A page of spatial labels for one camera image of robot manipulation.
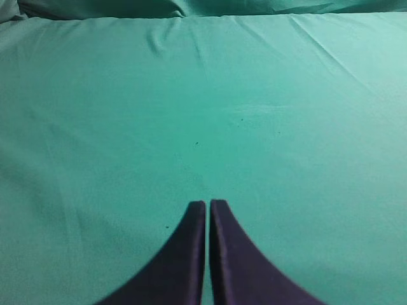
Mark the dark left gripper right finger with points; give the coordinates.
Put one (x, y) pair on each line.
(240, 273)

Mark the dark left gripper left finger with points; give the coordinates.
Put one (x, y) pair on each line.
(175, 275)

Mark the green tablecloth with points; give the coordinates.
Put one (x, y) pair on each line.
(110, 127)

